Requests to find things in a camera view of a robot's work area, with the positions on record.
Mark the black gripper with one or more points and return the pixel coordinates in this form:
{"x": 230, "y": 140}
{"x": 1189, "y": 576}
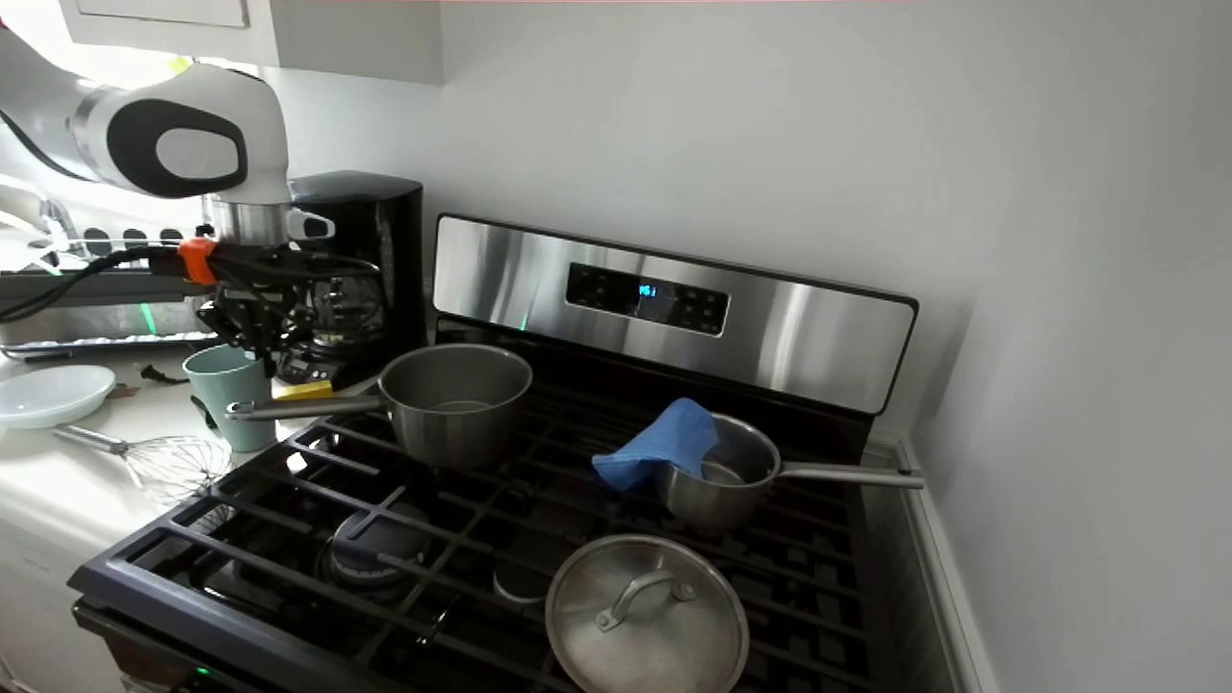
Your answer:
{"x": 302, "y": 293}

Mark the teal plastic cup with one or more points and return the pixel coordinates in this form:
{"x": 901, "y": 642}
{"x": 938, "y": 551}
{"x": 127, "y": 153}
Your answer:
{"x": 221, "y": 397}

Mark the silver pot lid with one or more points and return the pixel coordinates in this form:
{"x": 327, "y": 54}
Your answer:
{"x": 647, "y": 620}

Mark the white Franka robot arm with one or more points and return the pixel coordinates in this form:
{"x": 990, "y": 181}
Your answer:
{"x": 168, "y": 127}

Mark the black gas stove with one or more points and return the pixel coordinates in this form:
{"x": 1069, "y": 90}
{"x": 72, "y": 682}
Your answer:
{"x": 385, "y": 565}

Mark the yellow block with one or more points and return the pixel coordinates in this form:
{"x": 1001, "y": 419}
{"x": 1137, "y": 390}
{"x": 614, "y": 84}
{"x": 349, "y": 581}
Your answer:
{"x": 302, "y": 390}

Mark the black coffee maker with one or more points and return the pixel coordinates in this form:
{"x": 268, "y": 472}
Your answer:
{"x": 392, "y": 254}

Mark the stainless countertop appliance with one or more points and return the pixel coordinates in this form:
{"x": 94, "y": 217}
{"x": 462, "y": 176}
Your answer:
{"x": 78, "y": 329}

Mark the white plate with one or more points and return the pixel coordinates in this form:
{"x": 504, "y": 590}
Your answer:
{"x": 48, "y": 394}

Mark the small silver saucepan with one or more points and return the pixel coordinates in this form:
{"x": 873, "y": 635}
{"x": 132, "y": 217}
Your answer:
{"x": 719, "y": 494}

